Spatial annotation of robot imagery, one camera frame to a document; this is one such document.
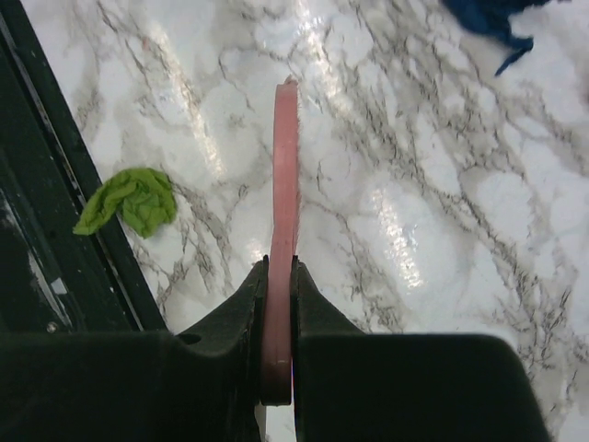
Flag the blue paper scrap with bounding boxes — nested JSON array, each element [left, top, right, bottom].
[[442, 0, 549, 76]]

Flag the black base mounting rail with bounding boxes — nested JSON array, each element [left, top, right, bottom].
[[1, 1, 166, 333]]

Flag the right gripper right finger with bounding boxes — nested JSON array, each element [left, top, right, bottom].
[[291, 262, 550, 441]]

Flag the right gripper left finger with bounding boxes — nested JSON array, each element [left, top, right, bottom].
[[1, 261, 268, 441]]

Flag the pink hand brush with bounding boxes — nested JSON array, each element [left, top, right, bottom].
[[260, 76, 300, 406]]

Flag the green paper scrap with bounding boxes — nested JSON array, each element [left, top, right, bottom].
[[73, 168, 178, 238]]

